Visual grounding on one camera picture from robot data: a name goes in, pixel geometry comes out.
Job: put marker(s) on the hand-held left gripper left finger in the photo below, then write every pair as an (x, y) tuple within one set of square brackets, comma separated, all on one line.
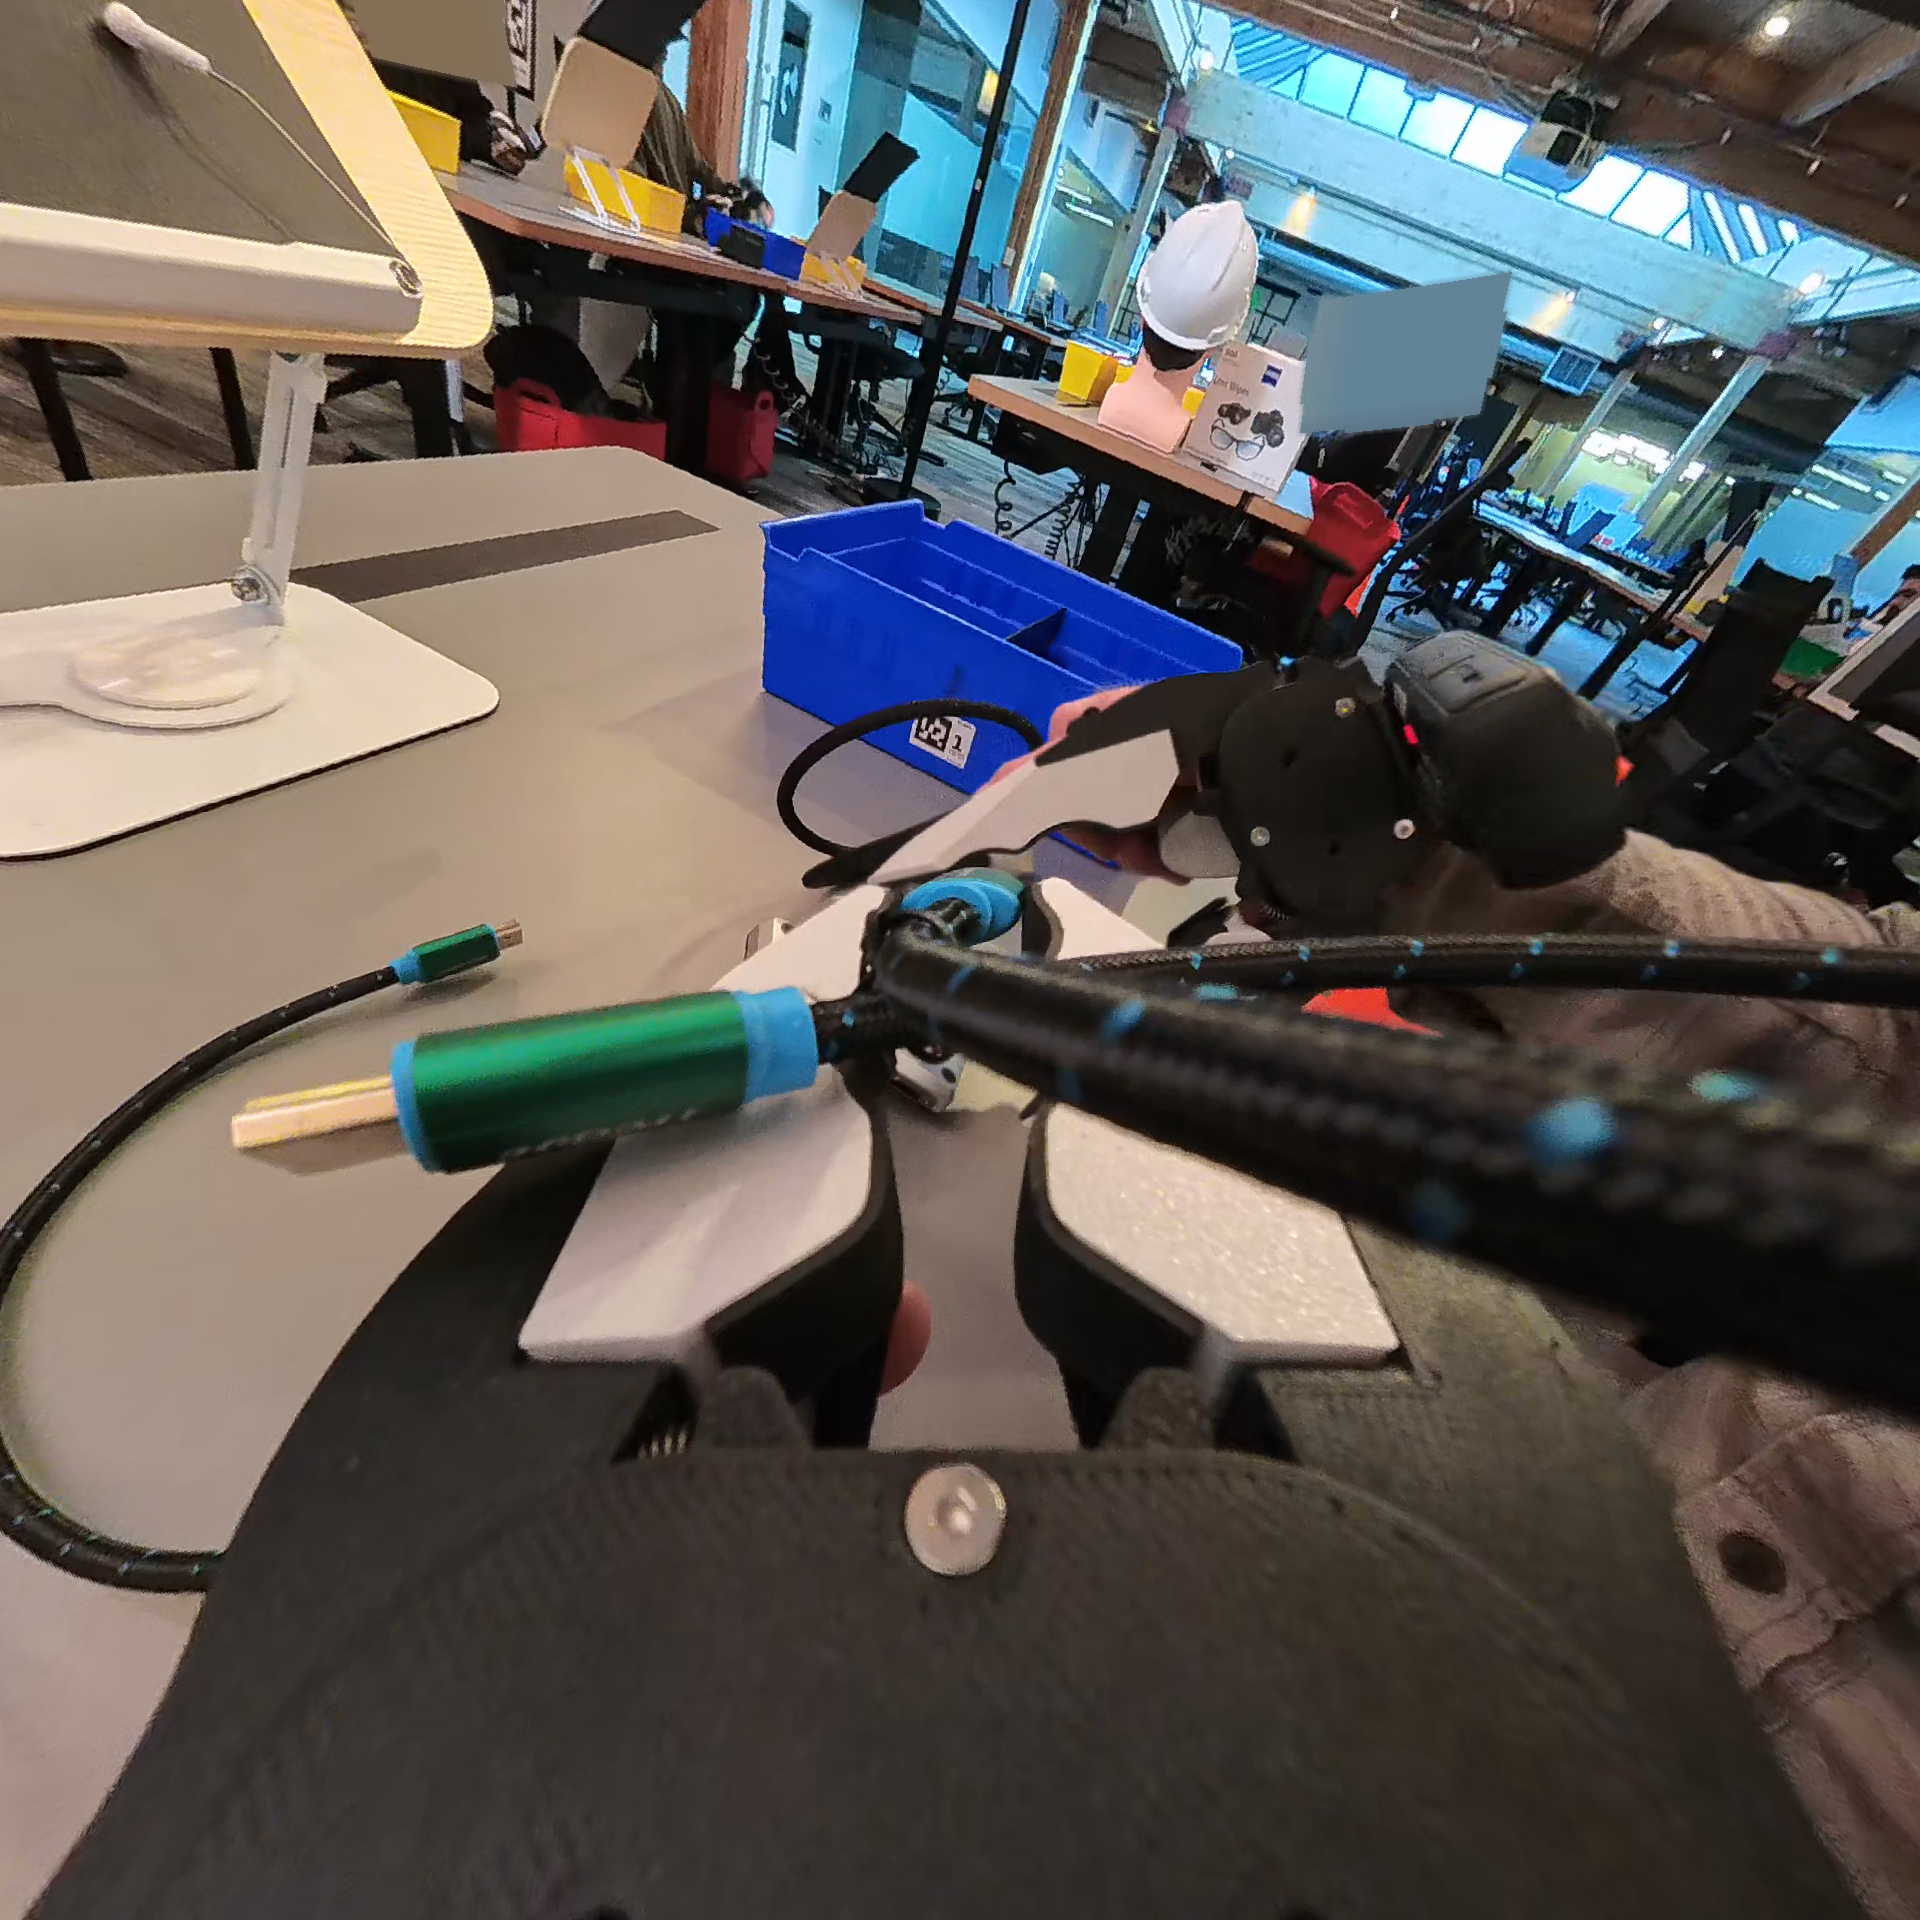
[(705, 1246)]

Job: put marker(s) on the white folding stand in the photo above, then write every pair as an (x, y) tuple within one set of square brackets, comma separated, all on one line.
[(226, 703)]

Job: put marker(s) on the person's right forearm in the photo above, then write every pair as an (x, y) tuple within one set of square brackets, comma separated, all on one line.
[(1728, 903)]

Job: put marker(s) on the silver HDMI switch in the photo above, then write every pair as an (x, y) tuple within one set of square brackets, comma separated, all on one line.
[(929, 1083)]

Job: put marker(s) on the pink mannequin head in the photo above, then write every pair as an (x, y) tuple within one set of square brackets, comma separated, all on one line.
[(1146, 402)]

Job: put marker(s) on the white product poster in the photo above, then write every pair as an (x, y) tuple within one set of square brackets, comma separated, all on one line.
[(1246, 419)]

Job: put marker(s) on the person's right hand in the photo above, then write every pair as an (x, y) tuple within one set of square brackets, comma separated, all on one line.
[(1132, 855)]

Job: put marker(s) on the black pole stand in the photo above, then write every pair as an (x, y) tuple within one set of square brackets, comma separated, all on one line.
[(967, 227)]

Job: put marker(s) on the brown cardboard sheet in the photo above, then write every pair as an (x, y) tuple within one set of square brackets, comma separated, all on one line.
[(847, 209), (600, 91)]

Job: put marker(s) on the small blue bin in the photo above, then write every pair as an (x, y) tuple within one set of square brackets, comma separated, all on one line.
[(758, 243)]

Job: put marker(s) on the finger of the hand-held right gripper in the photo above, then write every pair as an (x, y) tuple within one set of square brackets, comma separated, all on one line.
[(1172, 703), (1079, 790)]

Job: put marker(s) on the blue plastic bin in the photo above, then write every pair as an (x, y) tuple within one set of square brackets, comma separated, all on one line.
[(902, 628)]

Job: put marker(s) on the white hard hat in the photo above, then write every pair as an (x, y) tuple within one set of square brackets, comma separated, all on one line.
[(1199, 272)]

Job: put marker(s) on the red office chair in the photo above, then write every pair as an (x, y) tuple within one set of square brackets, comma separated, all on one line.
[(1353, 539)]

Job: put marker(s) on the red tool bag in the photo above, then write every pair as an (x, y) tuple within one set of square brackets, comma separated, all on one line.
[(741, 434), (579, 419)]

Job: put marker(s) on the orange floor marker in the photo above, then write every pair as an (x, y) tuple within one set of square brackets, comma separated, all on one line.
[(1353, 1007)]

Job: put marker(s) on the clear acrylic sign holder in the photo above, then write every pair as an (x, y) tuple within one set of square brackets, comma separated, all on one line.
[(600, 188)]

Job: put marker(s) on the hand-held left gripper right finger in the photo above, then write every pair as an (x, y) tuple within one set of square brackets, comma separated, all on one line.
[(1214, 1277)]

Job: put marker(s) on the small yellow bin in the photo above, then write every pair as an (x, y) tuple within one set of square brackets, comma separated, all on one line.
[(428, 130), (1091, 376), (834, 272), (652, 201)]

